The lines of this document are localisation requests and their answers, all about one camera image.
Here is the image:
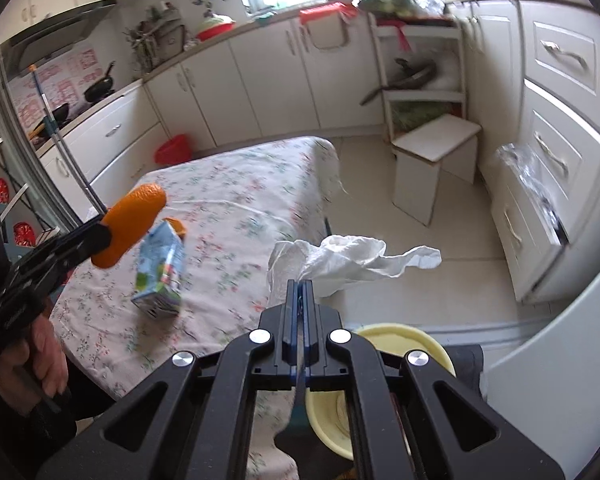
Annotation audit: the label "white printed plastic bag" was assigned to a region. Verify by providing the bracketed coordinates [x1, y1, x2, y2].
[268, 235, 442, 307]

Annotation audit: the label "whole orange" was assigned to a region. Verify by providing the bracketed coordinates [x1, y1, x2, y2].
[91, 183, 166, 269]

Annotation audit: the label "orange peel piece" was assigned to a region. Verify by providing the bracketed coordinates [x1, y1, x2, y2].
[166, 217, 187, 240]

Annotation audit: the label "blue green milk carton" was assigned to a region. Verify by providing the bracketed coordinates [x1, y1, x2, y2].
[132, 220, 184, 318]

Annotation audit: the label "yellow trash bucket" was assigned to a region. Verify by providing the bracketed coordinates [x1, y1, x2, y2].
[304, 322, 456, 461]

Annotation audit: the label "red lined trash bin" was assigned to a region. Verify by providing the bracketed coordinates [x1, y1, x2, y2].
[154, 134, 193, 166]

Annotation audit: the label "white tiered kitchen cart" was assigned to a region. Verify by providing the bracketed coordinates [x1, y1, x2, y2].
[366, 15, 467, 142]

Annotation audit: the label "person's left hand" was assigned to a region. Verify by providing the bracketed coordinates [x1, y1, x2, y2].
[0, 313, 69, 415]

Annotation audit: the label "black floor mat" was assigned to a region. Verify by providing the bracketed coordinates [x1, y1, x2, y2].
[444, 344, 484, 398]

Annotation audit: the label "white base cabinets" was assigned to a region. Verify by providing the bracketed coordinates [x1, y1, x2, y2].
[65, 14, 385, 205]

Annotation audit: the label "white wooden stool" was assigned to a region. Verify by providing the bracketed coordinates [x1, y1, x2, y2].
[392, 114, 482, 226]

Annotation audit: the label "black frying pan on stove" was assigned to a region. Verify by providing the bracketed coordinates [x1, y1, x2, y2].
[83, 61, 116, 103]

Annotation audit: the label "range hood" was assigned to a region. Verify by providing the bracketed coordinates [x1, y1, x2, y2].
[1, 0, 118, 79]

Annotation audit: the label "white refrigerator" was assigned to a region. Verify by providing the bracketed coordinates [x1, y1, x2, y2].
[484, 123, 600, 480]

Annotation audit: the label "black wok on cart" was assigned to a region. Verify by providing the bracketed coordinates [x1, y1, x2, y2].
[360, 58, 438, 106]

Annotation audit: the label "clear plastic bag in drawer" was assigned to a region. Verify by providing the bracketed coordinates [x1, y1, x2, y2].
[494, 143, 568, 245]

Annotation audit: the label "red basin with lid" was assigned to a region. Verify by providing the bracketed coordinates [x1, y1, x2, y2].
[195, 14, 235, 42]

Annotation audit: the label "red cloth on cabinet door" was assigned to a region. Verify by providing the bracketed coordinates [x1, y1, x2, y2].
[299, 1, 358, 25]

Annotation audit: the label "dish drying rack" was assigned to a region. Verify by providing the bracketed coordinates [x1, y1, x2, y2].
[124, 11, 187, 75]

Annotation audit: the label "green vegetables on cart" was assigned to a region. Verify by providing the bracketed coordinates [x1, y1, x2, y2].
[355, 0, 422, 20]

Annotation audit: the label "white drawer cabinet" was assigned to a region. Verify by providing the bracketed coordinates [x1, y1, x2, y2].
[469, 0, 600, 304]

